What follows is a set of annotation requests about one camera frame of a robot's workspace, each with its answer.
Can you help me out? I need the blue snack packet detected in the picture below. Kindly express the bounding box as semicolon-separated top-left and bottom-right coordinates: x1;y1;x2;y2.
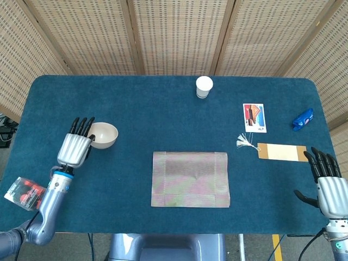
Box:
291;108;314;131

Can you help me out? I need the black equipment on floor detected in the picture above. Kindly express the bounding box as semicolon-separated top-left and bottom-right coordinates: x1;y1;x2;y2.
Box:
0;114;19;149

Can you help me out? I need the beige bowl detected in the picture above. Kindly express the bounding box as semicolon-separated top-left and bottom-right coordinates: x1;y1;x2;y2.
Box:
87;122;119;150

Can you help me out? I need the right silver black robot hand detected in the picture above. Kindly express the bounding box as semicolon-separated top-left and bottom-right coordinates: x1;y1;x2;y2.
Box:
293;146;348;220

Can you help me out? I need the brown bookmark with white tassel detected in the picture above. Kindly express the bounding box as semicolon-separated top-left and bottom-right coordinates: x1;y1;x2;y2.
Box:
235;133;309;163

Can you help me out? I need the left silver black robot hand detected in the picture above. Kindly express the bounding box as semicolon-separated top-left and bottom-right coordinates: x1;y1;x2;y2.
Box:
56;116;96;168

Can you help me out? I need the clear pack of red items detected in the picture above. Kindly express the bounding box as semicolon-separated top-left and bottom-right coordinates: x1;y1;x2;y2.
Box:
3;176;47;212

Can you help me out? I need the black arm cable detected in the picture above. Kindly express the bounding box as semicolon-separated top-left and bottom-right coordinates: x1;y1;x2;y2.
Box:
297;228;327;261
13;210;41;261

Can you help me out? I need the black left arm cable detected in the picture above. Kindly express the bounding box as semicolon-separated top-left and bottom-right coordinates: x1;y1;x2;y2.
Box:
13;210;41;261

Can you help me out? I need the blue table cloth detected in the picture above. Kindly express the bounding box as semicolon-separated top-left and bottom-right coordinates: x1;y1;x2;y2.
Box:
0;74;344;235

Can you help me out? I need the white paper cup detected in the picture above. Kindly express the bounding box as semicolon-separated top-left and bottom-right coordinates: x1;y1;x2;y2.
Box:
195;76;214;100

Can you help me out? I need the blue cable under table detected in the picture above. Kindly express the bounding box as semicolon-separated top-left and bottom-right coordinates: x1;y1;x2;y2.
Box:
87;233;95;261

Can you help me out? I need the woven bamboo folding screen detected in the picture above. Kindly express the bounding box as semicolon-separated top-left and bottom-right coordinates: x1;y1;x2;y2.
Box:
0;0;348;158

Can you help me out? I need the blue-grey robot torso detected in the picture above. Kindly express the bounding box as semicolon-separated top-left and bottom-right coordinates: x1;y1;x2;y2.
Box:
108;233;227;261

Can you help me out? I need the brown woven placemat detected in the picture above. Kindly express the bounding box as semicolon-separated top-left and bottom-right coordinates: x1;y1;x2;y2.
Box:
151;151;231;209

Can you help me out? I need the white-bordered photo postcard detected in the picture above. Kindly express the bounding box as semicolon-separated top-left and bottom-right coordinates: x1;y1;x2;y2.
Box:
243;103;268;134

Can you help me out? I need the metal table leg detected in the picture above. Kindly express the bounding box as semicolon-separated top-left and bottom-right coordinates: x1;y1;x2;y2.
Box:
238;233;246;261

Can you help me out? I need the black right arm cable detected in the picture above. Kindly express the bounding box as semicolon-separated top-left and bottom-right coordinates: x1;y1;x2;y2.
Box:
297;228;327;261

